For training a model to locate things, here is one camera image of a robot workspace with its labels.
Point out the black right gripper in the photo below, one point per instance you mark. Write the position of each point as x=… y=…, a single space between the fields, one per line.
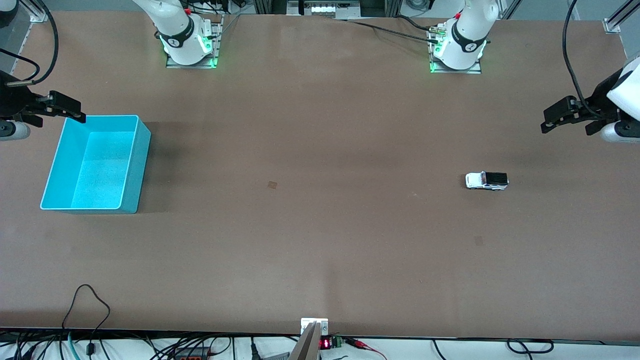
x=14 y=102

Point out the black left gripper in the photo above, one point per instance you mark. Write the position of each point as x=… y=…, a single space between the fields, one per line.
x=599 y=101

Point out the white toy jeep black roof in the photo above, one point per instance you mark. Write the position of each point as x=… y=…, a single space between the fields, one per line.
x=474 y=180

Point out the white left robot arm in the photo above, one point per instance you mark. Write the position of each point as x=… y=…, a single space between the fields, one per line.
x=465 y=35

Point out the turquoise plastic bin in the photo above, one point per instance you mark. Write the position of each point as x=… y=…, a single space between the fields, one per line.
x=100 y=170

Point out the grey lit equipment unit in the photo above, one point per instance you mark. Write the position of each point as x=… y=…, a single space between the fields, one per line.
x=325 y=9

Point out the black plug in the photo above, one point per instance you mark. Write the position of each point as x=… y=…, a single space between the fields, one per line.
x=254 y=350

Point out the red clip leads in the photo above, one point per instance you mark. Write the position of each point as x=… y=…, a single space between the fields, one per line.
x=362 y=344

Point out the green terminal block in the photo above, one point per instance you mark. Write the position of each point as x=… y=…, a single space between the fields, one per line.
x=337 y=342

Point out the red digit display module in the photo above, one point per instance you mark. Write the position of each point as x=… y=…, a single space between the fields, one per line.
x=325 y=343

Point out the aluminium frame profile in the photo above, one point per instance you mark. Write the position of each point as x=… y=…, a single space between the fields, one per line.
x=40 y=15
x=611 y=25

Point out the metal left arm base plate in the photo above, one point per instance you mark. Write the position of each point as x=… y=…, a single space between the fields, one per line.
x=455 y=71

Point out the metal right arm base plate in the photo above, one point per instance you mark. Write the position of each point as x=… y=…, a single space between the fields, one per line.
x=192 y=65

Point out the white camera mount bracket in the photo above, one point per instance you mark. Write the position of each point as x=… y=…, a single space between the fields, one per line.
x=306 y=323

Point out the grey camera post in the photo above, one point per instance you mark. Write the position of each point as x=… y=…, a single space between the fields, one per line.
x=306 y=347

